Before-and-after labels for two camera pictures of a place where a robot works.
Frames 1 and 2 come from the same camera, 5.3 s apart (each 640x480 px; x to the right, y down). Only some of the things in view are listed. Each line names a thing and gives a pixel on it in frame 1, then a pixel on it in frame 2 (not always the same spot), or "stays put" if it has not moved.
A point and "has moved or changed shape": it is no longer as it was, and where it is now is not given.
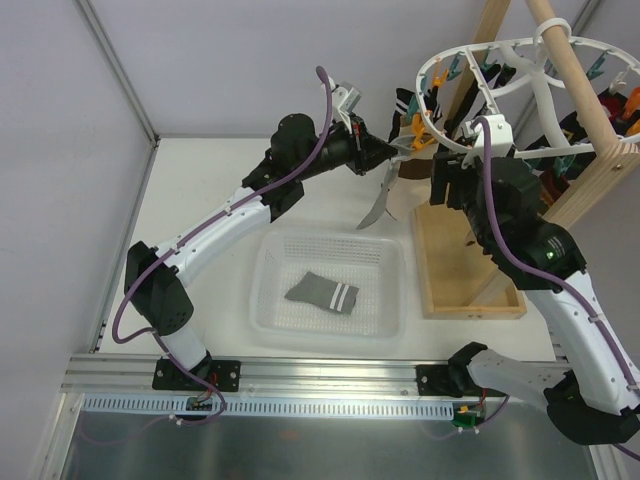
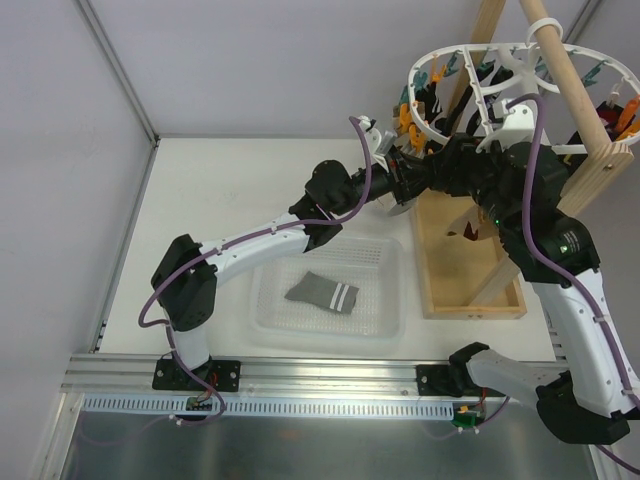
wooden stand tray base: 457,279 stays put
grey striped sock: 400,145 → 402,207
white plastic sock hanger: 454,105 has moved or changed shape
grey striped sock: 315,289 stays put
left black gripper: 358,148 → 405,176
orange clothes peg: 418,128 has moved or changed shape
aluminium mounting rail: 142,374 stays put
